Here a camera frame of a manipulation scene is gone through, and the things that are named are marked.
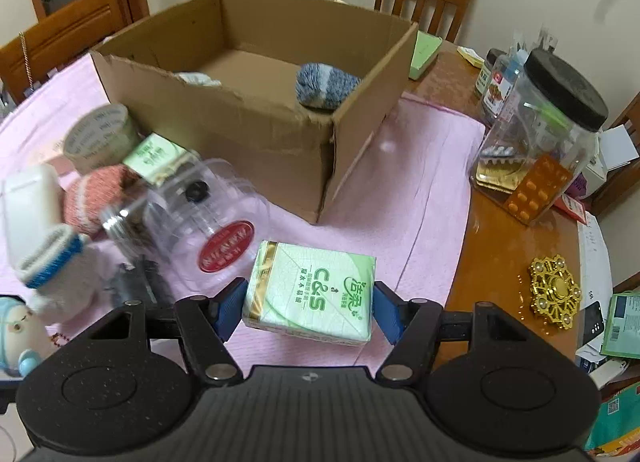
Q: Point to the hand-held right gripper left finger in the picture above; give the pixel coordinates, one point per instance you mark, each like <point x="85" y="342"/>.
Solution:
<point x="230" y="309"/>

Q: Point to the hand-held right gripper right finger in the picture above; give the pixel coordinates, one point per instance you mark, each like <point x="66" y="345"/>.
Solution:
<point x="387" y="312"/>

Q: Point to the clear plastic jar red label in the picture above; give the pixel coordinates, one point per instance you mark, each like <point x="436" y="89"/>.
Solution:
<point x="227" y="247"/>

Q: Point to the green tissue packet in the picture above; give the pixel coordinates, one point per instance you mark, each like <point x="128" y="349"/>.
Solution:
<point x="150" y="154"/>
<point x="310" y="292"/>

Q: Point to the cardboard box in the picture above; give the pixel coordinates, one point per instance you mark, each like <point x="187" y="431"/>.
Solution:
<point x="260" y="142"/>

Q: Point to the pink sock roll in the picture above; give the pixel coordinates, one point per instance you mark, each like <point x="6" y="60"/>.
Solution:
<point x="90" y="199"/>

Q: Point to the clear tape roll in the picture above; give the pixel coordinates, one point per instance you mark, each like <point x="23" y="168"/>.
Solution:
<point x="120" y="147"/>

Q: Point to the blue white penguin toy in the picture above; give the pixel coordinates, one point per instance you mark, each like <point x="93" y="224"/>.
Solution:
<point x="15" y="337"/>

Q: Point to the white labelled plastic bottle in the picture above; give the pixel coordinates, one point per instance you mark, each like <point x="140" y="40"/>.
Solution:
<point x="30" y="207"/>

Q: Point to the wooden desktop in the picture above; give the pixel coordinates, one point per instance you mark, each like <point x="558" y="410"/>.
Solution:
<point x="500" y="252"/>

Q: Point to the pink cloth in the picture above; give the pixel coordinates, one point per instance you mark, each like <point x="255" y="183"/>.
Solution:
<point x="400" y="182"/>

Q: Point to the gold ornament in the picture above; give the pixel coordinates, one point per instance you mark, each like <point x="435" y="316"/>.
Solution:
<point x="555" y="292"/>

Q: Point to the orange pill blister pack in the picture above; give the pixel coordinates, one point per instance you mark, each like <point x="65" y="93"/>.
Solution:
<point x="535" y="192"/>

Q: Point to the white pill blister pack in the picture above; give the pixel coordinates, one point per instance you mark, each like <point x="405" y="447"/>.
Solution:
<point x="496" y="151"/>

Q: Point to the black card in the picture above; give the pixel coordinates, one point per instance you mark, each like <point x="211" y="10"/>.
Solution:
<point x="592" y="324"/>

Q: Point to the small red box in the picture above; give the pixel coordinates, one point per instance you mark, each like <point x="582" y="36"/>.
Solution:
<point x="572" y="209"/>

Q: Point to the white printed paper sheet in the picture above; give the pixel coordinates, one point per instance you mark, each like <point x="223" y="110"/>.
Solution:
<point x="595" y="262"/>

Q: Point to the blue grey sock roll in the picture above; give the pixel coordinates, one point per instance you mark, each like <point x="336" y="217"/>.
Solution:
<point x="322" y="84"/>

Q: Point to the dark lid jar green label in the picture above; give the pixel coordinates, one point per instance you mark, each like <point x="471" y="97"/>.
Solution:
<point x="485" y="77"/>

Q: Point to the green notebook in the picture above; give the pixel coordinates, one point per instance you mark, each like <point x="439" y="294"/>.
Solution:
<point x="424" y="54"/>

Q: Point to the yellow sticky note pad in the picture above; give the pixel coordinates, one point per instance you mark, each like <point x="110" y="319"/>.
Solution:
<point x="470" y="56"/>

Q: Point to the large clear jar black lid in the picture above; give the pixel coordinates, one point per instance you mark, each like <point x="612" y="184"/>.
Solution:
<point x="565" y="87"/>

